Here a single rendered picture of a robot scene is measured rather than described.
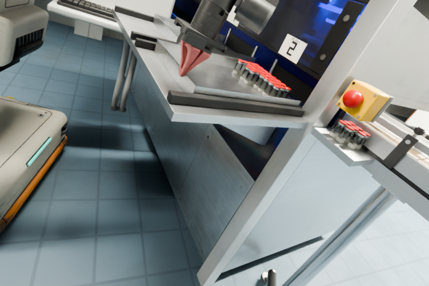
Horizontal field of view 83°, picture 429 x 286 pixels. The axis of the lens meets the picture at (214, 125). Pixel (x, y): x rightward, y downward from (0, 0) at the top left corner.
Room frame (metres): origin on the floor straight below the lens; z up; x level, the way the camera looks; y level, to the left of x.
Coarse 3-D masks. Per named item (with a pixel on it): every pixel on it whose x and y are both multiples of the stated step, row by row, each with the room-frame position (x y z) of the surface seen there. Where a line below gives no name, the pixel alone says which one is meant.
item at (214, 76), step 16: (160, 48) 0.62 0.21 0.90; (176, 48) 0.68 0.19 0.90; (176, 64) 0.53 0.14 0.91; (208, 64) 0.74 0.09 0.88; (224, 64) 0.80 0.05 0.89; (176, 80) 0.52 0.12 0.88; (192, 80) 0.47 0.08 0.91; (208, 80) 0.61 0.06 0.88; (224, 80) 0.66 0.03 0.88; (240, 80) 0.73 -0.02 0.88; (224, 96) 0.50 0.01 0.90; (240, 96) 0.53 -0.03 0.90; (256, 96) 0.56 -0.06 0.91; (272, 96) 0.60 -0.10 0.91
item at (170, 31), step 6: (156, 18) 0.95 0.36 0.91; (162, 18) 0.99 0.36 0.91; (168, 18) 1.00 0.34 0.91; (156, 24) 0.93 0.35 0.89; (162, 24) 0.89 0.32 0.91; (168, 24) 1.01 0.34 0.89; (174, 24) 1.02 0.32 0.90; (162, 30) 0.88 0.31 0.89; (168, 30) 0.84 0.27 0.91; (174, 30) 1.00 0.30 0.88; (168, 36) 0.83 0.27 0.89; (174, 36) 0.79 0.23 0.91; (222, 36) 1.17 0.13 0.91; (222, 42) 1.18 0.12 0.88; (228, 48) 1.12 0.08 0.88; (228, 54) 0.90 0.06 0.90; (234, 54) 0.92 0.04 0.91; (240, 54) 0.94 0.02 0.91; (246, 60) 0.96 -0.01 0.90; (252, 60) 0.98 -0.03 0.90
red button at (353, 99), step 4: (348, 92) 0.57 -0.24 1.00; (352, 92) 0.57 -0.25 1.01; (356, 92) 0.56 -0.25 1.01; (360, 92) 0.57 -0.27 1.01; (344, 96) 0.57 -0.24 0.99; (348, 96) 0.57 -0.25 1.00; (352, 96) 0.56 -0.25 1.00; (356, 96) 0.56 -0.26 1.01; (360, 96) 0.56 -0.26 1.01; (344, 100) 0.57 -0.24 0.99; (348, 100) 0.56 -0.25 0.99; (352, 100) 0.56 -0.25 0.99; (356, 100) 0.55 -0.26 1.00; (360, 100) 0.55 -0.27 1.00; (344, 104) 0.57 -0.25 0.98; (348, 104) 0.56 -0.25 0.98; (352, 104) 0.55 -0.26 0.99; (356, 104) 0.55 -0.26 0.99; (360, 104) 0.56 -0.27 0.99; (352, 108) 0.57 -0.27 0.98
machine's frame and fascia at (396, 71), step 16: (368, 0) 0.67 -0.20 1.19; (416, 16) 0.70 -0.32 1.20; (400, 32) 0.68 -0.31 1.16; (416, 32) 0.73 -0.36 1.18; (272, 48) 0.83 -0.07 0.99; (384, 48) 0.67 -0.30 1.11; (400, 48) 0.72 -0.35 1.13; (416, 48) 0.77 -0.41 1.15; (384, 64) 0.71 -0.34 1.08; (400, 64) 0.76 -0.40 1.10; (416, 64) 0.81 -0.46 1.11; (368, 80) 0.70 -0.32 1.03; (384, 80) 0.75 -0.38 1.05; (400, 80) 0.80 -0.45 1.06; (416, 80) 0.87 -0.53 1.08; (400, 96) 0.86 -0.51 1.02; (416, 96) 0.93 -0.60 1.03
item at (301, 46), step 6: (288, 36) 0.80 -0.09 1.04; (288, 42) 0.79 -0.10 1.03; (300, 42) 0.76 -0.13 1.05; (282, 48) 0.80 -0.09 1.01; (288, 48) 0.79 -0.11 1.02; (300, 48) 0.75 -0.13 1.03; (282, 54) 0.79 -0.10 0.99; (294, 54) 0.76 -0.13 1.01; (300, 54) 0.75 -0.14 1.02; (294, 60) 0.75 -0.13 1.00
